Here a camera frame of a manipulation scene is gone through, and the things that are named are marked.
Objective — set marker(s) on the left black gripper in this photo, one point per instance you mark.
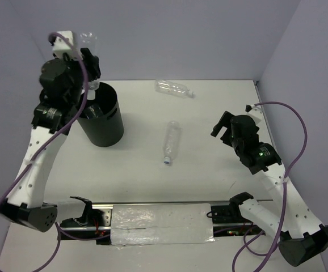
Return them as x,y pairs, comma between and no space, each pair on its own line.
94,72

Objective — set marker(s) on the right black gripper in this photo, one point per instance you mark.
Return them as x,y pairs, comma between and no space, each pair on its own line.
225,121

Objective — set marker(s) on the crushed clear bottle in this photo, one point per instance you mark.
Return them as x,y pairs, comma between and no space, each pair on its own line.
89,42

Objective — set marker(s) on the clear bottle blue cap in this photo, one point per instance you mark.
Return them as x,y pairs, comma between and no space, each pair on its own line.
171,142

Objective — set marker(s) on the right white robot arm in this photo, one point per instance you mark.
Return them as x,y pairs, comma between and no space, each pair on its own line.
299,234

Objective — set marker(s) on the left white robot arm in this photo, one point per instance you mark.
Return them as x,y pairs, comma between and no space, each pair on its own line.
25,204

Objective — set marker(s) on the black round bin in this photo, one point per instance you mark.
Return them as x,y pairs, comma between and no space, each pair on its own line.
106,130

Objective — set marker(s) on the silver foil tape panel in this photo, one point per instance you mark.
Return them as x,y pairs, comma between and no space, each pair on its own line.
161,224

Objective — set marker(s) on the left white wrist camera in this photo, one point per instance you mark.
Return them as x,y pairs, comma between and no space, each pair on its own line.
60,47

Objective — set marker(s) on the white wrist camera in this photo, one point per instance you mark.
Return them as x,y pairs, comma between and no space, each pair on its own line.
255,113
60,47

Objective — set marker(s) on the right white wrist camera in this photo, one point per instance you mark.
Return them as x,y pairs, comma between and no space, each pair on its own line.
255,113

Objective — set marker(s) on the black metal base rail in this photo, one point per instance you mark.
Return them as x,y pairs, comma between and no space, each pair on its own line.
225,218

